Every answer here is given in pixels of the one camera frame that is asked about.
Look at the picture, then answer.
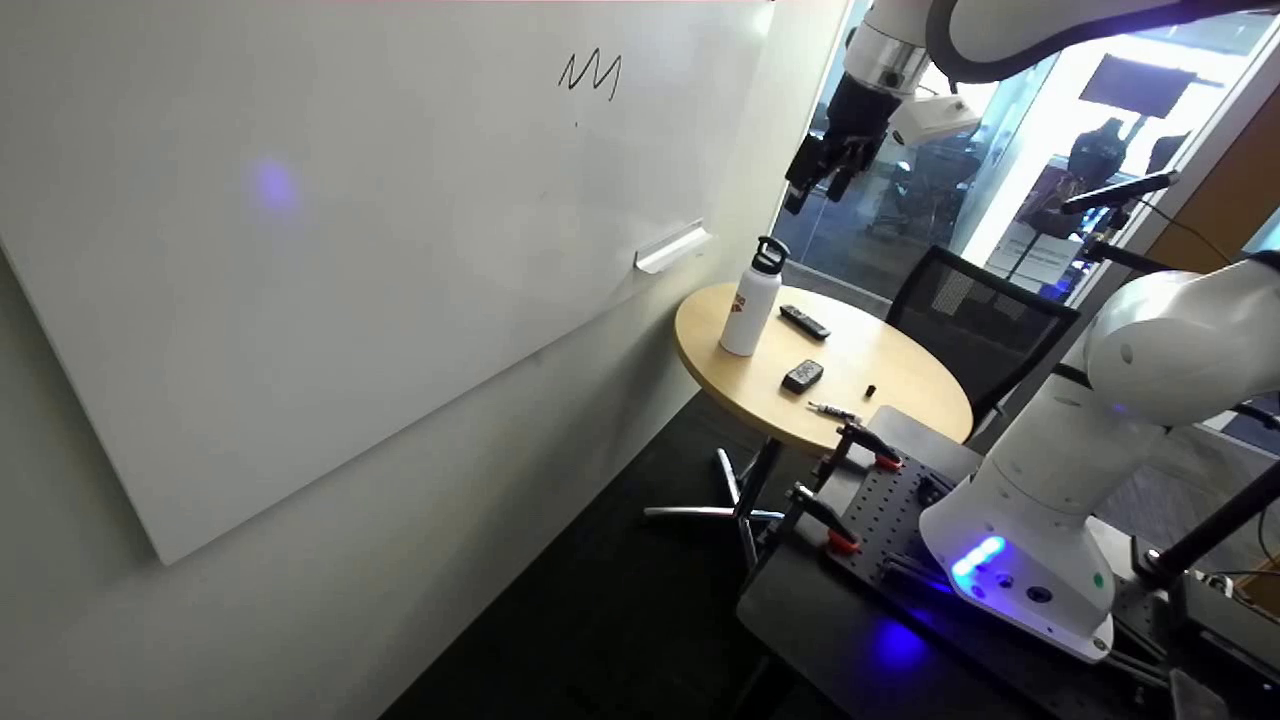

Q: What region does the whiteboard marker tray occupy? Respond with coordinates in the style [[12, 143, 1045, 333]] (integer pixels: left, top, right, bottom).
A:
[[634, 223, 713, 275]]

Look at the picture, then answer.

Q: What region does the white water bottle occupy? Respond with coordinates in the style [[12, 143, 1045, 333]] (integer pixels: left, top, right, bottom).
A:
[[720, 237, 790, 354]]

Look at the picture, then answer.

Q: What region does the round wooden table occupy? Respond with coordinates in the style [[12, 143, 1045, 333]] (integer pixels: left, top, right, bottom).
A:
[[643, 279, 980, 571]]

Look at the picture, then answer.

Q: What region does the black mesh office chair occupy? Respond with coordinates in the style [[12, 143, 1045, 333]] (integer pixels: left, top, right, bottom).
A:
[[889, 246, 1076, 422]]

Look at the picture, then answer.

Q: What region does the red-handled clamp near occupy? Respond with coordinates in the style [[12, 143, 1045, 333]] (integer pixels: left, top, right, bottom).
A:
[[790, 482, 862, 559]]

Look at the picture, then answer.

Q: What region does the red-handled clamp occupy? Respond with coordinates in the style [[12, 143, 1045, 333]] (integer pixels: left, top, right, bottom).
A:
[[815, 422, 899, 480], [790, 482, 862, 559]]

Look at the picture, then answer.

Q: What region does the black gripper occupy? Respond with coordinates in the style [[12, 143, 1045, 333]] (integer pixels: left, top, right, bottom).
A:
[[786, 74, 899, 215]]

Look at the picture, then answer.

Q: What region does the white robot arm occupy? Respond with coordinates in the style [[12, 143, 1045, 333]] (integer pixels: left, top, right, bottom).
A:
[[844, 0, 1280, 665]]

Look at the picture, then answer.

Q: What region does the black tripod pole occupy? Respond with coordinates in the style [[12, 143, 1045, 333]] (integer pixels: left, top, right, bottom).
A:
[[1136, 461, 1280, 586]]

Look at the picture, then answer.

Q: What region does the white wall whiteboard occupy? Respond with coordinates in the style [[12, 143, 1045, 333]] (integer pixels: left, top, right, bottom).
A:
[[0, 0, 767, 559]]

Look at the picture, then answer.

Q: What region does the black robot mounting bench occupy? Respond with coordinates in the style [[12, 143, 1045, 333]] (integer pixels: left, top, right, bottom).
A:
[[736, 408, 1280, 720]]

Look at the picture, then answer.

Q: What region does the red-handled clamp far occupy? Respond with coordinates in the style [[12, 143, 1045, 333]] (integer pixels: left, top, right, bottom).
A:
[[815, 422, 899, 480]]

